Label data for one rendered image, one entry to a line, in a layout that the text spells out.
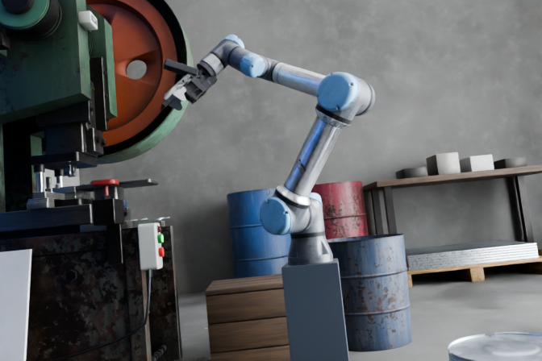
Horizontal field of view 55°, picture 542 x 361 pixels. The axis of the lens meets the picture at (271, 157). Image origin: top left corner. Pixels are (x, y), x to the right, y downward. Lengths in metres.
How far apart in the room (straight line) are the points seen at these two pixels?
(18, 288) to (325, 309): 0.90
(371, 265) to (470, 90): 3.52
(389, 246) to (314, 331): 0.81
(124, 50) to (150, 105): 0.28
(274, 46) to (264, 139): 0.96
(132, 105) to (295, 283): 1.07
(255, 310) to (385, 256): 0.63
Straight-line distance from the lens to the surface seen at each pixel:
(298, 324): 1.72
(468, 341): 1.55
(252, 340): 2.18
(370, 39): 5.52
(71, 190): 1.86
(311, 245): 1.71
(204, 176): 5.17
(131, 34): 2.40
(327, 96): 1.52
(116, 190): 1.85
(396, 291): 2.45
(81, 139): 1.87
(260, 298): 2.15
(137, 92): 2.32
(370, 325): 2.42
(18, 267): 1.69
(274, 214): 1.60
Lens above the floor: 0.60
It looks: 7 degrees up
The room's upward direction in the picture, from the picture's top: 6 degrees counter-clockwise
